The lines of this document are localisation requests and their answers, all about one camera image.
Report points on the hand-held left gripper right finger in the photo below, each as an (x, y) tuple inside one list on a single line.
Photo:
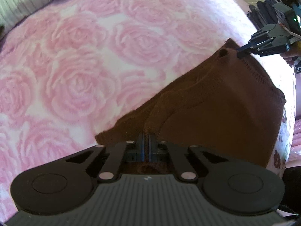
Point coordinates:
[(151, 148)]

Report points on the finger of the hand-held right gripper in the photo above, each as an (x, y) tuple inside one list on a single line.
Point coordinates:
[(275, 46), (268, 31)]

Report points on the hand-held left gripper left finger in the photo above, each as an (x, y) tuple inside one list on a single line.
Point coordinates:
[(141, 148)]

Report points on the brown knit garment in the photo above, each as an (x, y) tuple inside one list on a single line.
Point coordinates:
[(211, 108)]

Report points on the pile of dark clothes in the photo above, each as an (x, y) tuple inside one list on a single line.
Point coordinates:
[(262, 13)]

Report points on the floral print sheet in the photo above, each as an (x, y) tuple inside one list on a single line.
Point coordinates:
[(285, 131)]

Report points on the pink rose print blanket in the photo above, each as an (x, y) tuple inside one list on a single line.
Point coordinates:
[(77, 75)]

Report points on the person's black clothing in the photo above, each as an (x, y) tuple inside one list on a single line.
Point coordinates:
[(292, 186)]

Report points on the white ribbed bedding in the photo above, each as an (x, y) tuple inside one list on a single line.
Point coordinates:
[(21, 2)]

